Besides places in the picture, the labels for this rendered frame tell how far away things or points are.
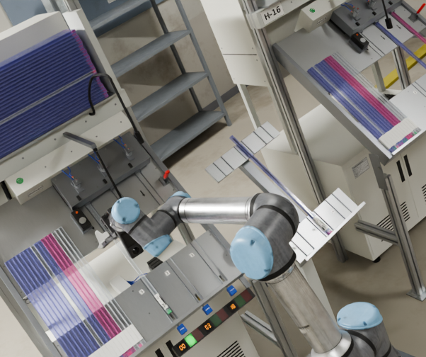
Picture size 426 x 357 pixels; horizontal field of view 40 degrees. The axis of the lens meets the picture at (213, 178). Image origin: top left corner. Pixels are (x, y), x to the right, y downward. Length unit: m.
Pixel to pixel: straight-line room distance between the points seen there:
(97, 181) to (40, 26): 0.63
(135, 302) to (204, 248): 0.31
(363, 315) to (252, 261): 0.41
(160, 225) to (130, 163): 0.52
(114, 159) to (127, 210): 0.54
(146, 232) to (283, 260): 0.44
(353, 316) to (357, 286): 1.33
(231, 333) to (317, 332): 1.09
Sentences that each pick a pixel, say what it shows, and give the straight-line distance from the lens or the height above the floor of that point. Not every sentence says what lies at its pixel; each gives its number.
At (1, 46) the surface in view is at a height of 1.70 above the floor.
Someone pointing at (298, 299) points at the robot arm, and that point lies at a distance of 1.48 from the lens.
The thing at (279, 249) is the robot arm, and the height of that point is 1.12.
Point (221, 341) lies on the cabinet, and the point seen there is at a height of 0.28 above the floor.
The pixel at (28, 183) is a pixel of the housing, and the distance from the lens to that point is 2.14.
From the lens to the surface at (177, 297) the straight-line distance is 2.06.
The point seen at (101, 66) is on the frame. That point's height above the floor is 1.50.
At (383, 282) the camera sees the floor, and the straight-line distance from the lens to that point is 2.98.
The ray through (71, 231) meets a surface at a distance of 2.14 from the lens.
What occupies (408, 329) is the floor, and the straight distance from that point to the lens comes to 2.73.
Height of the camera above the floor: 1.90
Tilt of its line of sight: 25 degrees down
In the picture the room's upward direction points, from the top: 24 degrees counter-clockwise
